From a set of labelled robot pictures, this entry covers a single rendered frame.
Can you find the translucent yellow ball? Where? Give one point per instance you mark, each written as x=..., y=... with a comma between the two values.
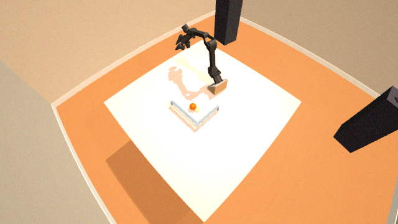
x=196, y=109

